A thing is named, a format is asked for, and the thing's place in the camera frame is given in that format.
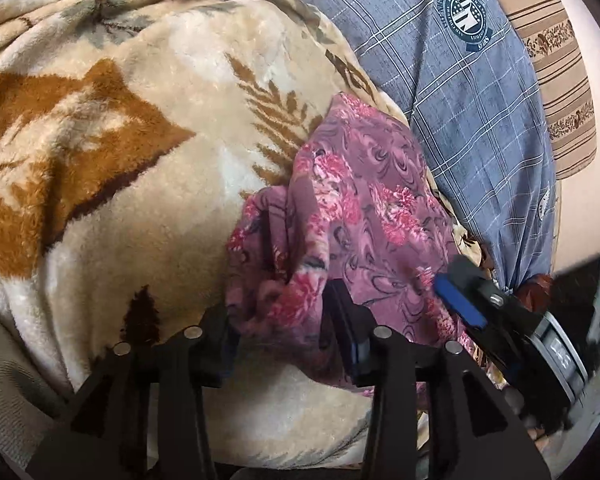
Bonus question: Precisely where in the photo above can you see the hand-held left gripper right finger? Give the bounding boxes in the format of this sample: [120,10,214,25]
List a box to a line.
[324,280,551,480]

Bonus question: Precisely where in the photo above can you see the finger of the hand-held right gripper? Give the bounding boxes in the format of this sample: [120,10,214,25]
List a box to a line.
[432,255,523,333]
[477,330,526,386]

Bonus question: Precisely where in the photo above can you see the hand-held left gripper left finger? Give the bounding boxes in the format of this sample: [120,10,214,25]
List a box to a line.
[25,305,241,480]

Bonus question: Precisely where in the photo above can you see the purple floral shirt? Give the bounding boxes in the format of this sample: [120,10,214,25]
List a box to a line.
[225,91,506,396]

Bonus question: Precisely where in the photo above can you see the dark red plastic bag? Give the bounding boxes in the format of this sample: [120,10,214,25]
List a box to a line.
[517,274,553,311]

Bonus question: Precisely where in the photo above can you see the beige leaf print blanket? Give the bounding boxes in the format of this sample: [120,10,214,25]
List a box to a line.
[0,0,491,466]

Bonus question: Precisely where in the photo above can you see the blue plaid pillow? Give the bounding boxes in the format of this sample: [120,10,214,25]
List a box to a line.
[252,0,558,291]

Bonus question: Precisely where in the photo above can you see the person's left leg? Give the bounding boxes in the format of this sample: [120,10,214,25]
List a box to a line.
[0,305,76,441]

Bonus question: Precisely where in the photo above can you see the striped floral bolster pillow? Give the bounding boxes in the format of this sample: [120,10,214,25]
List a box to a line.
[472,0,597,180]

